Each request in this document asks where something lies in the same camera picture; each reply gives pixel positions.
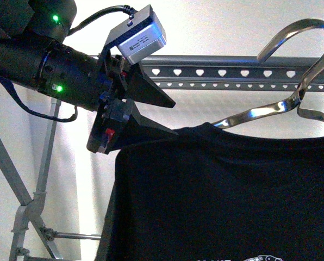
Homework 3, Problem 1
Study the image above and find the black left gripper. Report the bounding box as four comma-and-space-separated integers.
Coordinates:
86, 53, 178, 154

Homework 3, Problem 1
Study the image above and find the black printed t-shirt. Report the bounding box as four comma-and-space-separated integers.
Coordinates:
96, 123, 324, 260

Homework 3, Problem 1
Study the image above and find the silver metal clothes hanger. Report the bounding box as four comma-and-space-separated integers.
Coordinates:
213, 18, 324, 131

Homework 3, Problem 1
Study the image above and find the grey metal drying rack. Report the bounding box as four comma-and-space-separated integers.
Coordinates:
0, 55, 323, 260

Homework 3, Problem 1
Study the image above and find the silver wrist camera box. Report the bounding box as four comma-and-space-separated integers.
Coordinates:
103, 5, 167, 65

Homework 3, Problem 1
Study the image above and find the black camera cable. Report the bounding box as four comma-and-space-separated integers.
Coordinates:
0, 4, 137, 123

